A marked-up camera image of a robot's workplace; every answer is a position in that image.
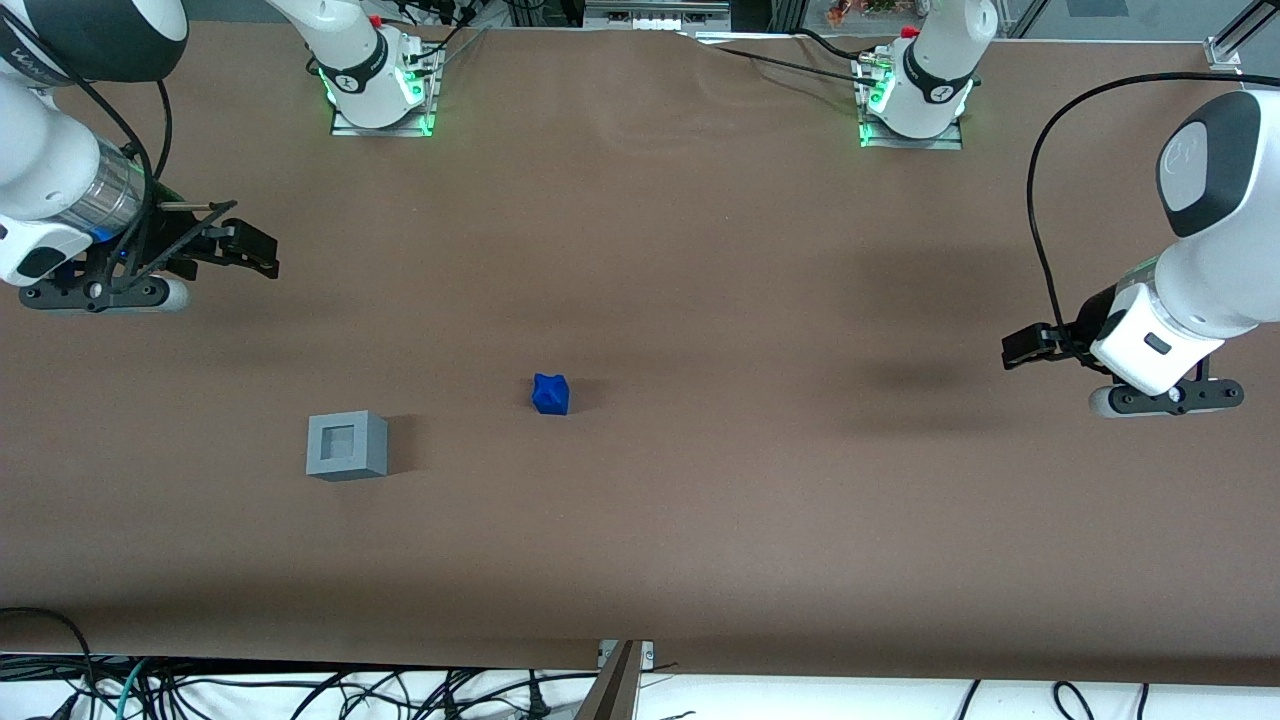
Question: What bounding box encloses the long black cable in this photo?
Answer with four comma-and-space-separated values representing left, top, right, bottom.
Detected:
690, 38, 886, 89

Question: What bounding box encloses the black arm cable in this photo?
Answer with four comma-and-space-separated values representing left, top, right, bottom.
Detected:
1027, 72, 1246, 351
0, 10, 176, 291

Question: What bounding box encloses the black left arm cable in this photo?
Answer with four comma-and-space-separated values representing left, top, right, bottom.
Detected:
1027, 72, 1246, 351

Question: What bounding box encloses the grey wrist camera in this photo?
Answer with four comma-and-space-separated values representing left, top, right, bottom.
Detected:
1088, 378, 1246, 419
18, 278, 191, 314

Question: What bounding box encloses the grey power strip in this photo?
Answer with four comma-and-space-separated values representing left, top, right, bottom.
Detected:
582, 0, 733, 31

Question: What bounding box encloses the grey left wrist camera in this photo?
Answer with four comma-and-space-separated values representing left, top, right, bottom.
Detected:
1088, 378, 1246, 419

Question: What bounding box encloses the brown table cover sheet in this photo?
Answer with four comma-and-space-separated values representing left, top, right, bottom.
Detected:
0, 20, 1280, 687

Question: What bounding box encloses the teal floor cable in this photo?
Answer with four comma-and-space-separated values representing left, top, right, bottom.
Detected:
112, 658, 156, 720

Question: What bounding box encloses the aluminium frame profile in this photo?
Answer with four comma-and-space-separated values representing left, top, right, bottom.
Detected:
1215, 0, 1280, 53

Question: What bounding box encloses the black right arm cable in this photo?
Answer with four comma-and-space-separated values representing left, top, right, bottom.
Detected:
0, 10, 176, 291

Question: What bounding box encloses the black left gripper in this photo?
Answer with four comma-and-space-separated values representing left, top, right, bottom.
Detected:
1002, 288, 1119, 373

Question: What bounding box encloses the black looped floor cable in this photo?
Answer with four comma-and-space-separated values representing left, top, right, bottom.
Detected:
0, 606, 98, 720

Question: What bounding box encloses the gray square base block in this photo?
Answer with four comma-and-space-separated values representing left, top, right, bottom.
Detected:
305, 410, 390, 483

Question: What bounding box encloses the metal table edge bracket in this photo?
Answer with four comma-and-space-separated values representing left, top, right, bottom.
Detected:
575, 640, 657, 720

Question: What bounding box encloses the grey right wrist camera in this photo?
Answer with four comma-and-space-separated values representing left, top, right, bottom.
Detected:
18, 278, 191, 314

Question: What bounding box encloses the short black cable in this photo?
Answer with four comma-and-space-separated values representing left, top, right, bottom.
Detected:
795, 28, 876, 63

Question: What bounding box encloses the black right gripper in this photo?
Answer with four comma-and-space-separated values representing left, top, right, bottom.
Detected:
85, 203, 281, 286

